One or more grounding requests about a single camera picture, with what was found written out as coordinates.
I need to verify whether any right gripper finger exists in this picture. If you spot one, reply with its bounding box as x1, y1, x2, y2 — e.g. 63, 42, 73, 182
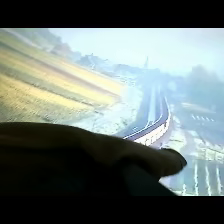
122, 163, 178, 197

